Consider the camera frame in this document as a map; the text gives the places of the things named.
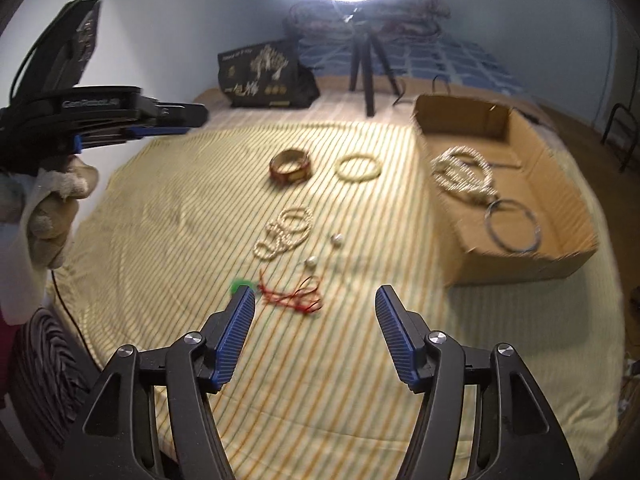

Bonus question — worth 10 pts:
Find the black low metal rack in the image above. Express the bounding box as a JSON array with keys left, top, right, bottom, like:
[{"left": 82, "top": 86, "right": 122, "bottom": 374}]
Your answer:
[{"left": 602, "top": 104, "right": 640, "bottom": 173}]

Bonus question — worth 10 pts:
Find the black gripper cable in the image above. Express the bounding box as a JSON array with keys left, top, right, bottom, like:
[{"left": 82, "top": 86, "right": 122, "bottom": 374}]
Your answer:
[{"left": 12, "top": 0, "right": 101, "bottom": 92}]

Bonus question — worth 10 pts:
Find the red watch strap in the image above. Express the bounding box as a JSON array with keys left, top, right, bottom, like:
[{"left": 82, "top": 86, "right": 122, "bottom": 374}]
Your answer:
[{"left": 269, "top": 148, "right": 313, "bottom": 186}]

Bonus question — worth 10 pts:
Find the patterned pillow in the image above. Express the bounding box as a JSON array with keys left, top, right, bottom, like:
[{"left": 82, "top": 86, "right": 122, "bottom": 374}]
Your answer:
[{"left": 287, "top": 0, "right": 451, "bottom": 43}]

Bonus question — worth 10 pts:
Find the pearl bracelet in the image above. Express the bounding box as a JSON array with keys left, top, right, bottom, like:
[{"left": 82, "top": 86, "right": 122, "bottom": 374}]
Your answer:
[{"left": 252, "top": 206, "right": 315, "bottom": 261}]

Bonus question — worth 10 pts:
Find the blue checkered blanket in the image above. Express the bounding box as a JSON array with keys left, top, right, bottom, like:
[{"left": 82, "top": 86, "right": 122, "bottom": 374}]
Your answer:
[{"left": 295, "top": 30, "right": 526, "bottom": 96}]

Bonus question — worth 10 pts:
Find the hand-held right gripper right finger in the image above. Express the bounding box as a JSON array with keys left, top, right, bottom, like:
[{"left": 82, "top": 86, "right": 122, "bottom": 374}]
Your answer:
[{"left": 375, "top": 284, "right": 581, "bottom": 480}]

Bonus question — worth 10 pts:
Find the thin black floor cable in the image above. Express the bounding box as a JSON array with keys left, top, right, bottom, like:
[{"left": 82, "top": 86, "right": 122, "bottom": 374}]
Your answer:
[{"left": 47, "top": 267, "right": 101, "bottom": 361}]

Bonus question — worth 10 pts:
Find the person's left forearm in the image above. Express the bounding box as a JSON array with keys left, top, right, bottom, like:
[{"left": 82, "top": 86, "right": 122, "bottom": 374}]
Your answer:
[{"left": 0, "top": 210, "right": 51, "bottom": 326}]

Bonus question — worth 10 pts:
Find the yellow striped blanket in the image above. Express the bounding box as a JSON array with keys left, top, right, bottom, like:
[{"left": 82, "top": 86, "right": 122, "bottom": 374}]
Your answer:
[{"left": 47, "top": 90, "right": 626, "bottom": 480}]

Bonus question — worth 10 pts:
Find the dark woven basket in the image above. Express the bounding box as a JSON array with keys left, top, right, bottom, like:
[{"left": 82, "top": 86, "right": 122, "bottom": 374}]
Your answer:
[{"left": 10, "top": 307, "right": 101, "bottom": 441}]

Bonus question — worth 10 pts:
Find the thin metal bangle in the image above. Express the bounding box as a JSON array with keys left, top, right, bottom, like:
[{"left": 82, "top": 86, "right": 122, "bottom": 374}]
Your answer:
[{"left": 484, "top": 199, "right": 543, "bottom": 253}]

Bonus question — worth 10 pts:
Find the white rope necklace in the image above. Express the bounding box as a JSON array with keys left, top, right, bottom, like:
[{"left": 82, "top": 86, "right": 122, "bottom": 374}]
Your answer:
[{"left": 431, "top": 146, "right": 501, "bottom": 207}]

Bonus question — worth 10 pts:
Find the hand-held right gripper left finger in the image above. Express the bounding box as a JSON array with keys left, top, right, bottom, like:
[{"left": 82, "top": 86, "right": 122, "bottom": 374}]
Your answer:
[{"left": 62, "top": 284, "right": 258, "bottom": 480}]

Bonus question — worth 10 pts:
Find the black ring light cable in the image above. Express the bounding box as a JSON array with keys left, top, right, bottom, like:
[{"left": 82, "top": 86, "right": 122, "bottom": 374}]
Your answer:
[{"left": 392, "top": 75, "right": 453, "bottom": 107}]

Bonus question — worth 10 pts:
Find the cardboard box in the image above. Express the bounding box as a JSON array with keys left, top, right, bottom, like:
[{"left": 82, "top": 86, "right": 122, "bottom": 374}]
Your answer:
[{"left": 411, "top": 92, "right": 601, "bottom": 288}]

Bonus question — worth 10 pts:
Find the beige bead bangle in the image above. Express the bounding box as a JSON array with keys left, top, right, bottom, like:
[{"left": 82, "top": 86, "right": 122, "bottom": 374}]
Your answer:
[{"left": 336, "top": 155, "right": 382, "bottom": 182}]

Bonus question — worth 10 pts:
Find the black tripod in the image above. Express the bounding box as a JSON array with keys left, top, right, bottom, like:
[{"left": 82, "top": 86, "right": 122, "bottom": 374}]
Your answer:
[{"left": 345, "top": 7, "right": 403, "bottom": 118}]

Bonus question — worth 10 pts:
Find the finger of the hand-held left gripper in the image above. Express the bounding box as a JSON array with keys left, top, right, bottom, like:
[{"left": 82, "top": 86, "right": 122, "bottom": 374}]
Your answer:
[
  {"left": 152, "top": 102, "right": 209, "bottom": 130},
  {"left": 80, "top": 126, "right": 191, "bottom": 151}
]

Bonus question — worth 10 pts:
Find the red string green pendant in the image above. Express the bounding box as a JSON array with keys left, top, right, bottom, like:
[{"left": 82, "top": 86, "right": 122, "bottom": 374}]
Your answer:
[{"left": 229, "top": 270, "right": 323, "bottom": 313}]

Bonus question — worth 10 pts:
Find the black printed bag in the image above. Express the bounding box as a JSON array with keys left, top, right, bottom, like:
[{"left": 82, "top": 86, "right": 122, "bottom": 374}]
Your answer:
[{"left": 218, "top": 42, "right": 321, "bottom": 110}]

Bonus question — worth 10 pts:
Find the person's left hand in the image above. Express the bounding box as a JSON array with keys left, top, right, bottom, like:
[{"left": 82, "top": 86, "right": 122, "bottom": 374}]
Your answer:
[{"left": 0, "top": 155, "right": 99, "bottom": 268}]

